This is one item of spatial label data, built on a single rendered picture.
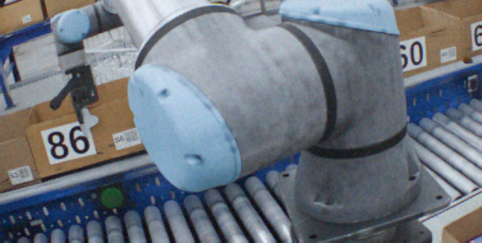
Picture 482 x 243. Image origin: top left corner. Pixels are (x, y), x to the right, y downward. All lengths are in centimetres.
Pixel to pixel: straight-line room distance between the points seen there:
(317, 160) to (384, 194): 10
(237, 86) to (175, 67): 7
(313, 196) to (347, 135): 10
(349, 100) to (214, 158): 17
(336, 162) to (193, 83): 23
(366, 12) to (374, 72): 7
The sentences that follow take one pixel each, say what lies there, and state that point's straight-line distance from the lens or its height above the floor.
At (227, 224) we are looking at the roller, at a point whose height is 75.
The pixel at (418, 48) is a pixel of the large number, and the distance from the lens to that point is 191.
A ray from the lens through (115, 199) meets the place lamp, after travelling 163.
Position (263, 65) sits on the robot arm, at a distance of 57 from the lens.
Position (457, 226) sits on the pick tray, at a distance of 123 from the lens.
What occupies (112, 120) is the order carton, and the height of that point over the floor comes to 102.
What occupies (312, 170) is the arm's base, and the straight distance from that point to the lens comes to 71.
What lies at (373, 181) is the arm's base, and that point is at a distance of 69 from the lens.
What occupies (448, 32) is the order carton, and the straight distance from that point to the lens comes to 199.
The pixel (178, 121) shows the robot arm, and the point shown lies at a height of 137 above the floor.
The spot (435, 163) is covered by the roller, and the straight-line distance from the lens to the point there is 164.
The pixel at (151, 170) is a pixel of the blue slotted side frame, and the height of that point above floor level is 86.
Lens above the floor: 157
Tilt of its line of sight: 22 degrees down
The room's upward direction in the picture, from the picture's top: 11 degrees counter-clockwise
